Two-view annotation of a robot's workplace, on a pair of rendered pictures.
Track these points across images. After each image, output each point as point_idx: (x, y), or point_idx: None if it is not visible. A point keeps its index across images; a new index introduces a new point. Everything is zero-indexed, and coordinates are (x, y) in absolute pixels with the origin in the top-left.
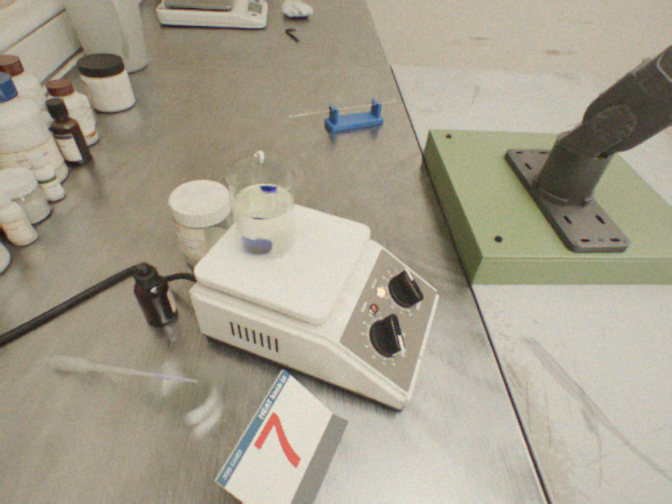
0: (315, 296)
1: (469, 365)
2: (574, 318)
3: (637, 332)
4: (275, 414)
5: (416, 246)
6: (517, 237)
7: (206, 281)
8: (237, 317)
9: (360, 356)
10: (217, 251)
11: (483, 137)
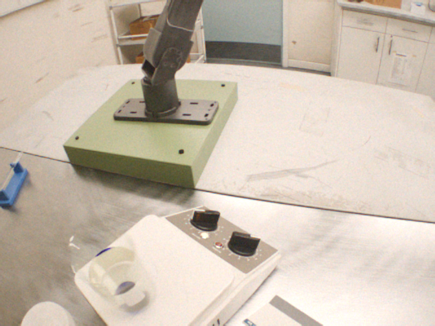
0: (211, 274)
1: (256, 215)
2: (241, 151)
3: (258, 132)
4: None
5: (145, 204)
6: (184, 142)
7: None
8: None
9: (256, 265)
10: None
11: (91, 122)
